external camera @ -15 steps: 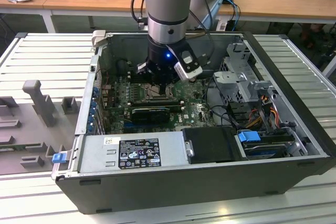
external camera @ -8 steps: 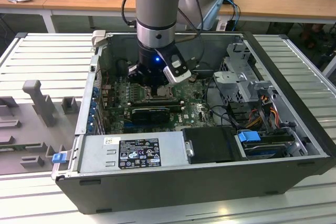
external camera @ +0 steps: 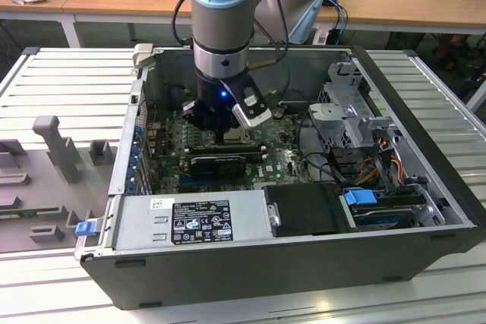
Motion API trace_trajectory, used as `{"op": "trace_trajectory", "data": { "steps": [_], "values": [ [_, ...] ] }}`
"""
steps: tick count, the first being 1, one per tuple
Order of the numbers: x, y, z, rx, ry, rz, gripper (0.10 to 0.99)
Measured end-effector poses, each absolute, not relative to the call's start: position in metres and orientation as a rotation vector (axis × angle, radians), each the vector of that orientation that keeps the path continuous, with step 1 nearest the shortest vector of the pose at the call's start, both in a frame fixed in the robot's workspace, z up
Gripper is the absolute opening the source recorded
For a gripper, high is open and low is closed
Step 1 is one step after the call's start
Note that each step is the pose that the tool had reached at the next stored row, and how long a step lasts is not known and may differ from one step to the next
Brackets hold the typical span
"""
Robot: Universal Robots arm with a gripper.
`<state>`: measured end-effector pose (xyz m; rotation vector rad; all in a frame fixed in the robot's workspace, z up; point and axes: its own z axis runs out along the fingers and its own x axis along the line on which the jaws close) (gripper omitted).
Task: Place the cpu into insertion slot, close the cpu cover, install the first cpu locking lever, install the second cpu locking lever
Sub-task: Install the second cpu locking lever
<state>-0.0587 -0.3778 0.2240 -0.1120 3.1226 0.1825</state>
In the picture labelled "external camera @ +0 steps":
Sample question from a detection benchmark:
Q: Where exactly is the green motherboard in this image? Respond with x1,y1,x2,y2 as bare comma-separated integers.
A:
146,105,317,195

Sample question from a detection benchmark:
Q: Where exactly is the person's bare leg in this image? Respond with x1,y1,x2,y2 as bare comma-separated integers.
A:
435,33,472,71

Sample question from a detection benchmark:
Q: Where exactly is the blue case clip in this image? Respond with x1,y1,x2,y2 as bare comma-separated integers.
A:
75,220,96,237

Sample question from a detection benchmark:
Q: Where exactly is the CPU socket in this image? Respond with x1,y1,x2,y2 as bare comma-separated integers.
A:
222,128,254,146

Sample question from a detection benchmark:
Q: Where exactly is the black graphics card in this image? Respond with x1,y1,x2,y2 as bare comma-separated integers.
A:
188,155,247,180

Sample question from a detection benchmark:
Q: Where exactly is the metal socket cover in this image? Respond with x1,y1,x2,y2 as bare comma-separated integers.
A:
223,127,254,145

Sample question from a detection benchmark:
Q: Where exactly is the white power adapter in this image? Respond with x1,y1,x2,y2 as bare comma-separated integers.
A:
311,29,330,46

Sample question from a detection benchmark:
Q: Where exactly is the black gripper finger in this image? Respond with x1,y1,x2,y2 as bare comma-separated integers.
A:
181,100,226,147

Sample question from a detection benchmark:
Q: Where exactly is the silver square CPU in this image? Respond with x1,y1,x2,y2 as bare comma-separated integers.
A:
222,128,248,143

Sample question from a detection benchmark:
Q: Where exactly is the grey metal drive cage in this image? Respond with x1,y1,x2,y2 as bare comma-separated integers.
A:
306,61,404,158

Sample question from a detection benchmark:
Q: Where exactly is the hard disk in blue carrier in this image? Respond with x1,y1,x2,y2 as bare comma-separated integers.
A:
342,188,415,232

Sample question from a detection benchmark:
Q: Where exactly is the green circuit board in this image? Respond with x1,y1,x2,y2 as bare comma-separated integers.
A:
0,208,39,219

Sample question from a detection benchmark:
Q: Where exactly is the black RAM slot bank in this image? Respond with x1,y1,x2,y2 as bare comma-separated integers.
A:
188,141,267,162

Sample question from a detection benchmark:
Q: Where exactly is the black open PC case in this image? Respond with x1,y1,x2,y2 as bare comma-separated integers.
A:
74,43,485,312

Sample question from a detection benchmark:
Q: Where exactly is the black plastic shroud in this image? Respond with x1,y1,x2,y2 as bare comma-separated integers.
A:
263,182,349,238

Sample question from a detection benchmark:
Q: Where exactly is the yellow red wire bundle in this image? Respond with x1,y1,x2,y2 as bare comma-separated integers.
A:
358,137,406,188

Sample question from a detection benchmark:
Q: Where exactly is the grey parts rack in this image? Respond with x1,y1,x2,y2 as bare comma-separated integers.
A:
0,114,117,256

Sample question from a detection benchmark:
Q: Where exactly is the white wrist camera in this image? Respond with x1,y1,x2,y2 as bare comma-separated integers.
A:
230,87,273,131

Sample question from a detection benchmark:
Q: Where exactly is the black round capacitor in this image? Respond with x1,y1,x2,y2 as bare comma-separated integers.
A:
169,87,186,109

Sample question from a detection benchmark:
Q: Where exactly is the grey power supply unit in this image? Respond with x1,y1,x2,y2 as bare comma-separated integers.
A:
112,188,275,252

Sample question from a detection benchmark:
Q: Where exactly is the grey case latch handle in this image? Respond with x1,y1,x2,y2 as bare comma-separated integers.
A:
131,43,155,71

